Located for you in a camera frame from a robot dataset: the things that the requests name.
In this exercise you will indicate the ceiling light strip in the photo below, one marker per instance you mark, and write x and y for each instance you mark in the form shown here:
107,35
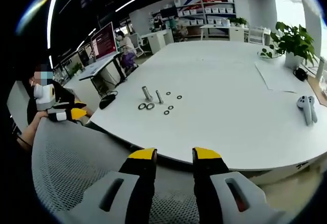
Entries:
53,9

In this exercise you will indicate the shelf with white bins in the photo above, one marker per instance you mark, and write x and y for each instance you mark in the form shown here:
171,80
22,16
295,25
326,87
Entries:
212,10

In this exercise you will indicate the black monitor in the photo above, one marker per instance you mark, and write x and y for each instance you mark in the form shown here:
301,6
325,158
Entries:
168,11

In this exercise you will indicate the white chair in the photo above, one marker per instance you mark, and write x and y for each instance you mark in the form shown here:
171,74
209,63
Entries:
256,34

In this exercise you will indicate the small threaded steel stud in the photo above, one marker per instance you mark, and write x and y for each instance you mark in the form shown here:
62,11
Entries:
159,97

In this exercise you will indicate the small black device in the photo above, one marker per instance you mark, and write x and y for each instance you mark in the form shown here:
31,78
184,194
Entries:
301,73

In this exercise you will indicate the small plant in white dish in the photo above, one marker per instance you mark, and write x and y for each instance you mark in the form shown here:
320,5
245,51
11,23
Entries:
267,52

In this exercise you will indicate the white standing desk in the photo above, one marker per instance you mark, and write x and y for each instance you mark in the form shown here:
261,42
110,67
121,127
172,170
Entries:
102,65

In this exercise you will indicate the white paper sheet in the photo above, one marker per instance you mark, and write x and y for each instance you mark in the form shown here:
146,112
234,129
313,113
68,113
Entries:
276,78

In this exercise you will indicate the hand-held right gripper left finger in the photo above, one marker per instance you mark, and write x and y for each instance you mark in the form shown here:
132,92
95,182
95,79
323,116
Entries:
143,178

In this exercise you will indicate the potted plant in white pot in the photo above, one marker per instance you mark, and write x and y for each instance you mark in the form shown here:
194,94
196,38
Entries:
293,42

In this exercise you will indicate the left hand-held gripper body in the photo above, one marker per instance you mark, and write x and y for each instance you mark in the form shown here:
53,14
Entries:
44,96

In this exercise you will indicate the person's black-clothed torso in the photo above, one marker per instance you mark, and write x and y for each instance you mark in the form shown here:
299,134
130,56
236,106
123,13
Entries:
64,94

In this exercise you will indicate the green plant on counter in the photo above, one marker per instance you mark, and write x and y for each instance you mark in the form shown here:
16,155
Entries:
238,21

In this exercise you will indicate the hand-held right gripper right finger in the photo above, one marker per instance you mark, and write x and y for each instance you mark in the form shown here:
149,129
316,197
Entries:
209,178

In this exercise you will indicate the black computer mouse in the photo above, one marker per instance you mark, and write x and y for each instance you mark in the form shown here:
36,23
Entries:
105,101

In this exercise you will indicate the large dark washer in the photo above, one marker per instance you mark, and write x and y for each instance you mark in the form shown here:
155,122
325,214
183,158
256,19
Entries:
147,106
139,106

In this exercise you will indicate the large threaded steel stud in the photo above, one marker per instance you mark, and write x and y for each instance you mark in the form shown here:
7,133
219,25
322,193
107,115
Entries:
146,92

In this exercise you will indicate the large display screen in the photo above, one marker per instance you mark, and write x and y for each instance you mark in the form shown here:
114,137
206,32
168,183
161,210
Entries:
104,42

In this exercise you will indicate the white cabinet counter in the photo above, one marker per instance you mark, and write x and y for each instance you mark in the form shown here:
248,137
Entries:
222,32

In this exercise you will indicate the grey handheld controller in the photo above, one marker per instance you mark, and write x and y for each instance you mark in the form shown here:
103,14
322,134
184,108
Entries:
305,111
313,111

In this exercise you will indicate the grey mesh office chair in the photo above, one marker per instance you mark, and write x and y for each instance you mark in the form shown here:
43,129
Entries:
71,157

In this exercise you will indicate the wooden tray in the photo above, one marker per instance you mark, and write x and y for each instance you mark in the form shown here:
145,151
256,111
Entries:
319,91

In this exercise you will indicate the small green plant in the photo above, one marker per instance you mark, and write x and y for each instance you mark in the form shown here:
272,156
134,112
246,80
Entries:
76,68

